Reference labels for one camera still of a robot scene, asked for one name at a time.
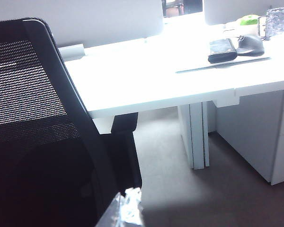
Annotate black mesh office chair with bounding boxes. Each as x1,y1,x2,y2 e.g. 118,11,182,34
0,17,143,227

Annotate white drawer cabinet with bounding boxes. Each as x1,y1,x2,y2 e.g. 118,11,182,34
213,88,284,186

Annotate white partition clamp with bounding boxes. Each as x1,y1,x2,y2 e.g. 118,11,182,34
57,42,86,61

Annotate green object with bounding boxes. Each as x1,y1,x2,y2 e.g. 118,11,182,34
240,14,260,26

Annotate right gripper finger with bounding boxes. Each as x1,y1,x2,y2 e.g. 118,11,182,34
96,186,142,227

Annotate wide white desk partition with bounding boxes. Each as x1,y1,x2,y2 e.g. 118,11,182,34
203,0,284,26
0,0,166,49

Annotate dark grey computer mouse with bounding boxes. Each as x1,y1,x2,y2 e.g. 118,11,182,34
236,35,266,58

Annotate clear glass mug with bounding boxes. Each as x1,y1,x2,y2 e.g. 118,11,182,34
257,7,284,40

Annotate black zip pouch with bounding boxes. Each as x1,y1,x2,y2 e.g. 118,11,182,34
207,37,239,64

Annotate white metal desk leg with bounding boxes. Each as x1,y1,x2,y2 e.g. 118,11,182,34
177,101,210,170

